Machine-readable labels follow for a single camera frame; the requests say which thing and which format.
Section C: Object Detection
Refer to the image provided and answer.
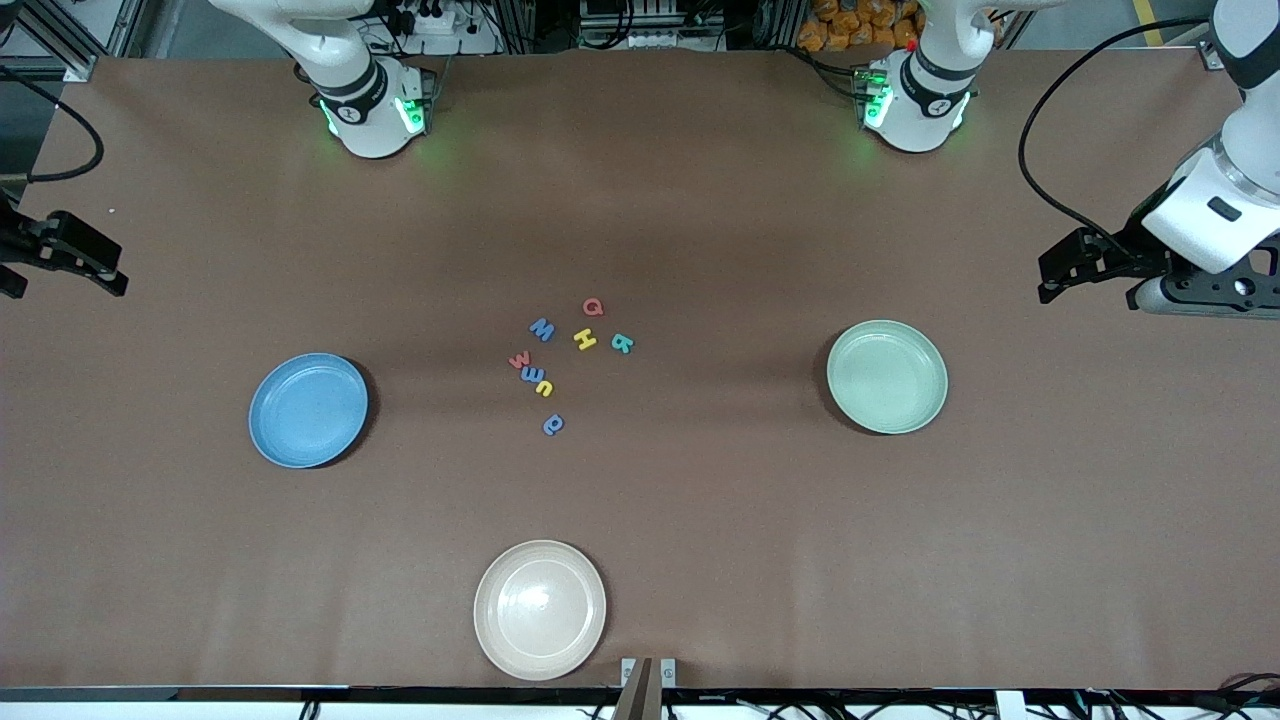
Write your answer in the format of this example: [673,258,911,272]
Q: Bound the green plate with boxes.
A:
[826,319,949,436]

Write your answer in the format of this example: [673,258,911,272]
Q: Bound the blue plate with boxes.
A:
[248,352,370,470]

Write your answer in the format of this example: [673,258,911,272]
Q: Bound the bag of orange fruit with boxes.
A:
[797,0,923,53]

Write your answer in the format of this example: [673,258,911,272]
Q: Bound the white power strip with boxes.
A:
[385,0,501,57]

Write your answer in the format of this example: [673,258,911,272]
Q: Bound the beige plate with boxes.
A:
[473,540,608,683]

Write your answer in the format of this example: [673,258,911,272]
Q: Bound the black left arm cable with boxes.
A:
[1017,15,1216,246]

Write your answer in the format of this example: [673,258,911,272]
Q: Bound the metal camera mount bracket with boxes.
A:
[620,657,678,720]

